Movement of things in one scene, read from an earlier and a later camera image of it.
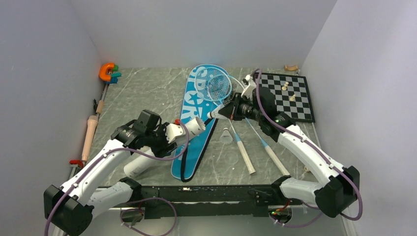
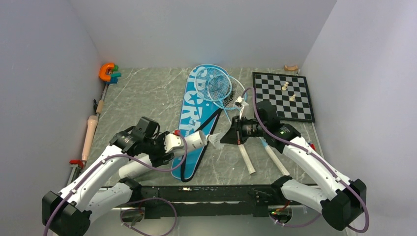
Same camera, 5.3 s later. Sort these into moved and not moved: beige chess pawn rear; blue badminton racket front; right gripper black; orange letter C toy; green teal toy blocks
Moved: right gripper black
Not moved: green teal toy blocks; beige chess pawn rear; orange letter C toy; blue badminton racket front
